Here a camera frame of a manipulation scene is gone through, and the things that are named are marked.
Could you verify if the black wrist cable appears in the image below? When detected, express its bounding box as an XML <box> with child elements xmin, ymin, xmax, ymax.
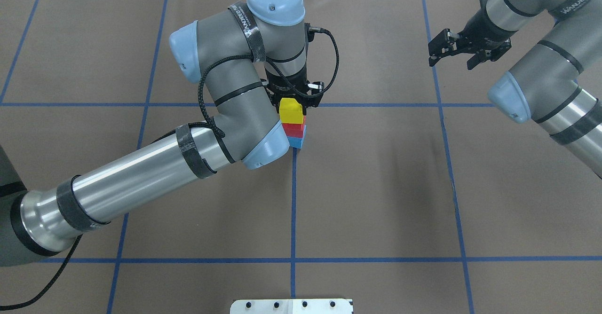
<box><xmin>198</xmin><ymin>23</ymin><xmax>340</xmax><ymax>138</ymax></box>

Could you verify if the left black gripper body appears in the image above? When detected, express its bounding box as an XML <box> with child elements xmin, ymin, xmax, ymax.
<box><xmin>263</xmin><ymin>80</ymin><xmax>325</xmax><ymax>110</ymax></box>

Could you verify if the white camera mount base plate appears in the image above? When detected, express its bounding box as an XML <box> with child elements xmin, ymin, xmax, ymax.
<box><xmin>230</xmin><ymin>298</ymin><xmax>354</xmax><ymax>314</ymax></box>

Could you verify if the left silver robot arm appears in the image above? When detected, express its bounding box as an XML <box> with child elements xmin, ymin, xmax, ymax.
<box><xmin>1</xmin><ymin>0</ymin><xmax>308</xmax><ymax>267</ymax></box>

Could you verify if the yellow cube block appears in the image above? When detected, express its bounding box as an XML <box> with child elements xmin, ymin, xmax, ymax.
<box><xmin>278</xmin><ymin>98</ymin><xmax>305</xmax><ymax>124</ymax></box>

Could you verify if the red cube block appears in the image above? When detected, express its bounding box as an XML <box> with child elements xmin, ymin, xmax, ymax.
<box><xmin>282</xmin><ymin>116</ymin><xmax>307</xmax><ymax>139</ymax></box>

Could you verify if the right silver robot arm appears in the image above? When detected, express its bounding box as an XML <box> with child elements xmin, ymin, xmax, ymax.
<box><xmin>428</xmin><ymin>0</ymin><xmax>602</xmax><ymax>176</ymax></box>

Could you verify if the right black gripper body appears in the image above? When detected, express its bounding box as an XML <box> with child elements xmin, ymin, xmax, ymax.
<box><xmin>428</xmin><ymin>28</ymin><xmax>512</xmax><ymax>70</ymax></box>

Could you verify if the blue cube block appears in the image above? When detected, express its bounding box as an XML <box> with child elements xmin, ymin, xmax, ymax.
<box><xmin>285</xmin><ymin>125</ymin><xmax>307</xmax><ymax>149</ymax></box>

